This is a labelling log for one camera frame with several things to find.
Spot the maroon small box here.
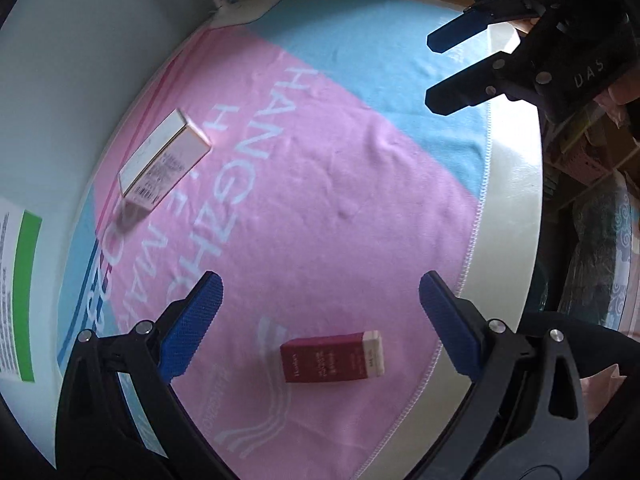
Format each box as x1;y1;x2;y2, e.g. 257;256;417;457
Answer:
280;330;385;384

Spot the long white pink box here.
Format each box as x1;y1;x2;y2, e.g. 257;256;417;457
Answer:
118;110;212;211

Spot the green pattern poster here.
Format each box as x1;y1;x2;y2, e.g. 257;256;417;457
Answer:
0;198;41;382

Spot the pink and blue towel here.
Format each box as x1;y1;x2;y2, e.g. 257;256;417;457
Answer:
56;0;490;479

